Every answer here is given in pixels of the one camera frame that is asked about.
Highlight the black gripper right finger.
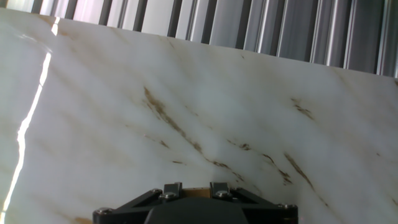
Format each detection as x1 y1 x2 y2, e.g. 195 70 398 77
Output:
209 181 299 218

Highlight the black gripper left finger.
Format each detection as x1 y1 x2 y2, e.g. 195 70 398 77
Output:
92 181 184 221

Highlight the white marble pattern mat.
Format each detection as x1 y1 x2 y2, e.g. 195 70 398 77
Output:
0 7 398 224

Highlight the light wooden jenga block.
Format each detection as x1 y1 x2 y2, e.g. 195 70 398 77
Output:
182 187 211 199

